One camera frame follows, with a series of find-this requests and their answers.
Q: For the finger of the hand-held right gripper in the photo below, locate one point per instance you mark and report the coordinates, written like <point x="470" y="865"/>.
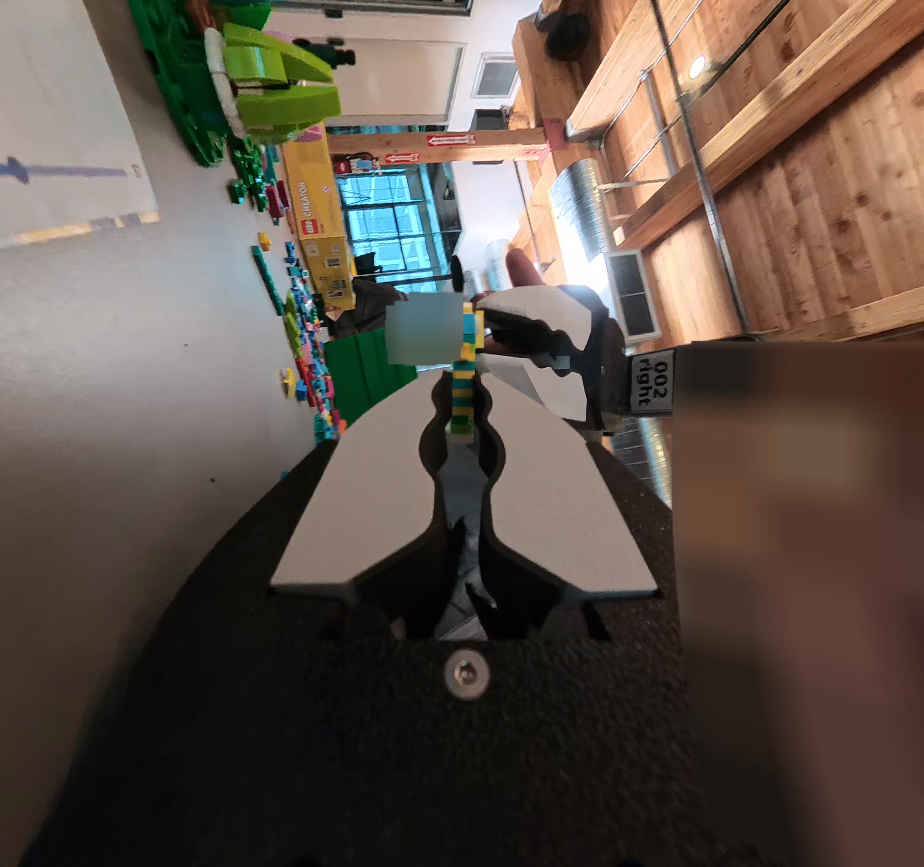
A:
<point x="548" y="307"/>
<point x="556" y="394"/>

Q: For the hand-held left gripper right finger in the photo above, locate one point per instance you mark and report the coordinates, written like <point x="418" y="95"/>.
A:
<point x="556" y="506"/>

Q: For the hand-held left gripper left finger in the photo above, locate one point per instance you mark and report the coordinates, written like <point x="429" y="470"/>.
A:
<point x="375" y="491"/>

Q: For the striped teal yellow brick column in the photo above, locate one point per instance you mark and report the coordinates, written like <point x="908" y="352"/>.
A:
<point x="462" y="394"/>

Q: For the person's right hand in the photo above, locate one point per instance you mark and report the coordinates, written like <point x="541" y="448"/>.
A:
<point x="525" y="271"/>

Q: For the metal air vent grille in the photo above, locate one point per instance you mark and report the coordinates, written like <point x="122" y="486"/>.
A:
<point x="632" y="296"/>

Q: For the black disc on pole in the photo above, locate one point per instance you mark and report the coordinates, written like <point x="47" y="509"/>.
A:
<point x="458" y="271"/>

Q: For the green brick baseplate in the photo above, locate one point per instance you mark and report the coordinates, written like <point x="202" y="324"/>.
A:
<point x="368" y="372"/>

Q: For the pile of loose coloured bricks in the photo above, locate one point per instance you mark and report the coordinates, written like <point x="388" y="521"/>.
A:
<point x="310" y="347"/>

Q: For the large grid window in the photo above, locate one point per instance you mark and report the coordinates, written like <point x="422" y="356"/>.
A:
<point x="393" y="217"/>

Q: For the wooden beam with red signs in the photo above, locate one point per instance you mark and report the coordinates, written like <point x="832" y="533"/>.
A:
<point x="469" y="145"/>

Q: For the metal ceiling pipe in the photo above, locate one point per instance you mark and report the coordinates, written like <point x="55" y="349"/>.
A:
<point x="693" y="145"/>

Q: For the long teal brick plate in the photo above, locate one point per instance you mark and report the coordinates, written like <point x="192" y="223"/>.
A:
<point x="267" y="280"/>

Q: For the yellow cardboard box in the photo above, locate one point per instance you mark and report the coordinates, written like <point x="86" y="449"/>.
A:
<point x="314" y="210"/>

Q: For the black round fixture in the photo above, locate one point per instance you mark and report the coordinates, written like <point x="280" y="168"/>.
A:
<point x="567" y="34"/>

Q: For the white door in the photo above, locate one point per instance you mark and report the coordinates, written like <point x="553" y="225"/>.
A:
<point x="390" y="80"/>

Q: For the round ceiling light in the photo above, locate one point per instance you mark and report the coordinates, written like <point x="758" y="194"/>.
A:
<point x="696" y="67"/>

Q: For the dark brick piece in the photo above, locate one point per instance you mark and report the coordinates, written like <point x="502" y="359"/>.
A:
<point x="332" y="53"/>

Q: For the lime green brick plant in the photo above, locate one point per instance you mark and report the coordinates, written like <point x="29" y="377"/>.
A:
<point x="281" y="94"/>

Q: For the green brick landscape model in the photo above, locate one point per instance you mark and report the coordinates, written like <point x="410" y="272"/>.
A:
<point x="180" y="73"/>

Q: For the white sheet with blue line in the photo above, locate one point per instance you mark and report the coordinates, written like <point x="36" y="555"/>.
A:
<point x="65" y="87"/>

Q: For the large silver ventilation duct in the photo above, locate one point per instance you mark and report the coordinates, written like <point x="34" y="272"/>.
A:
<point x="581" y="203"/>

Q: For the white wall vent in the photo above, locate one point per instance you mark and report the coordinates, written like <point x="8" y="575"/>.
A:
<point x="496" y="75"/>

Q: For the red wall device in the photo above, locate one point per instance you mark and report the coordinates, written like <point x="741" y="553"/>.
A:
<point x="357" y="164"/>

